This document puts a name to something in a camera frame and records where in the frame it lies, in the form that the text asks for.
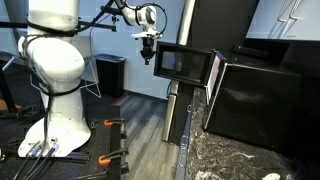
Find orange black bar clamp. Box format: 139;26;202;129
103;117;128;128
98;148;129;167

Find long stainless refrigerator handle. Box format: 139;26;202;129
169;0;197;98

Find short stainless refrigerator handle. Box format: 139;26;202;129
161;94;178;143

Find small white object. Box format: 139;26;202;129
261;171;281;180

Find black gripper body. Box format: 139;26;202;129
139;36;157;56

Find black stereo camera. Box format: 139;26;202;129
100;5;128;18

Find black refrigerator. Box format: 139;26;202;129
161;0;260;147

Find white upper cabinet handle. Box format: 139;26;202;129
281;0;303;39
268;0;292;39

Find black camera boom bar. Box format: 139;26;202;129
0;15;118;33

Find white upper cabinet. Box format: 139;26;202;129
245;0;320;42

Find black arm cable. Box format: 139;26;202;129
18;0;168;98

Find black stand pole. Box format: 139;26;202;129
0;66;18;114

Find black microwave door with window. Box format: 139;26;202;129
153;40;217;88

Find black power strip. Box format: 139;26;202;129
231;45;269;59

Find white lower cabinets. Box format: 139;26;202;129
174;104;194;180

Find black trash bin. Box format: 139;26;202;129
94;53;128;99

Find robot base cable bundle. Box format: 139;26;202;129
13;139;61;180

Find black stainless microwave body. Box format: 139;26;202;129
203;49;303;148

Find black perforated robot table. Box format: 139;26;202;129
0;118;129;180

